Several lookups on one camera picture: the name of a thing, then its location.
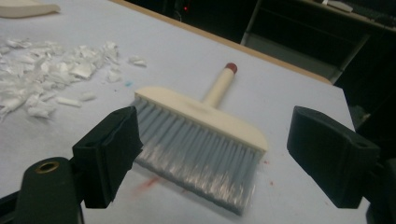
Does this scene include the cream dustpan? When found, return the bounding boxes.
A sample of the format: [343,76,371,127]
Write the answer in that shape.
[0,0,62,19]

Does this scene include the dark metal shelf rack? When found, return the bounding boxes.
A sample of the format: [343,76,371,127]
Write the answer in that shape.
[240,0,396,86]

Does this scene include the pile of white paper scraps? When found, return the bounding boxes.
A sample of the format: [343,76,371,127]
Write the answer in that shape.
[0,38,122,123]

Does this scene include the white paper scrap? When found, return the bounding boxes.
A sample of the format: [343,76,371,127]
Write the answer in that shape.
[128,55,148,68]

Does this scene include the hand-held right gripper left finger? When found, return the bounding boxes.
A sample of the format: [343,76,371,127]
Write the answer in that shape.
[72,105,144,209]

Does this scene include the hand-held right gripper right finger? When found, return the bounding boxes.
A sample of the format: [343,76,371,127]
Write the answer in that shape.
[286,105,381,209]

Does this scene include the cream hand brush grey bristles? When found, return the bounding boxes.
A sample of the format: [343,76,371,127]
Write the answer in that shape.
[130,63,269,217]

